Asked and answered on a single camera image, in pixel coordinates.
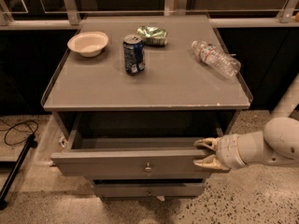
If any blue soda can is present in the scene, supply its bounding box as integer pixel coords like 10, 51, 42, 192
122, 34, 145, 76

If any white paper bowl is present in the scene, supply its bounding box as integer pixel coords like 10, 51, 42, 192
67, 32, 109, 58

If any black floor stand bar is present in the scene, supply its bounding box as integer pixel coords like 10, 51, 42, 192
0, 134, 37, 210

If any clear plastic water bottle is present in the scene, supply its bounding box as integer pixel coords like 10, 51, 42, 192
192, 40, 241, 78

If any green crumpled chip bag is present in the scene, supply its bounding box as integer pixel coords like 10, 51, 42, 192
136, 26, 167, 47

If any grey drawer cabinet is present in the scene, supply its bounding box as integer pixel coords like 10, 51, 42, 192
42, 16, 252, 188

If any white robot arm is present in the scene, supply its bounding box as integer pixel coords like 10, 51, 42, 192
193, 75, 299, 170

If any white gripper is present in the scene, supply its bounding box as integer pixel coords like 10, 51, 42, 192
193, 134, 246, 171

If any small debris beside cabinet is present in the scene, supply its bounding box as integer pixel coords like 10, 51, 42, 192
59, 136, 68, 148

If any grey drawer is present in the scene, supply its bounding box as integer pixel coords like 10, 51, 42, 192
51, 128, 215, 180
93, 181, 205, 198

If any grey bottom drawer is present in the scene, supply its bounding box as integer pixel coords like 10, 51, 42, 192
93, 181, 205, 198

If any metal window railing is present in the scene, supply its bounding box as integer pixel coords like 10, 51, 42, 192
1, 0, 299, 30

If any black cable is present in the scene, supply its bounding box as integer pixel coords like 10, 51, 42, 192
0, 118, 40, 147

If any grey top drawer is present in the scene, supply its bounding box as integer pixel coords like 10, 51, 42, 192
51, 128, 215, 180

